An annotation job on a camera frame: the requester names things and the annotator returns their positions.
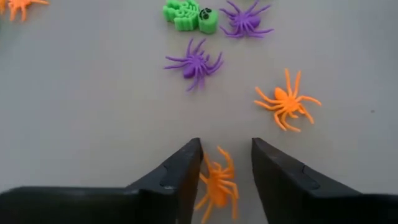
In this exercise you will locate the purple plastic spider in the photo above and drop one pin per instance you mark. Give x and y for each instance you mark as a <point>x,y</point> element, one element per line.
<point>245,21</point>
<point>196,64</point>

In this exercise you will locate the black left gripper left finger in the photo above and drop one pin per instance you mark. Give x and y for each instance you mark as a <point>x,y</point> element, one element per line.
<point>174,193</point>

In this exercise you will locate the orange plastic spider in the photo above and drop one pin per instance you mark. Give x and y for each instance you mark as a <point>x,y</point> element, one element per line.
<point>20,4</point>
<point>287,102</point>
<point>219,189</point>

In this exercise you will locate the green skeleton figure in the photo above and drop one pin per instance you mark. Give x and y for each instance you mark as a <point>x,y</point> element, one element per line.
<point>189,17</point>

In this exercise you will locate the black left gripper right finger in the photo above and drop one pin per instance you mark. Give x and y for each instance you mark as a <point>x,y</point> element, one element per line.
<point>280,193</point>

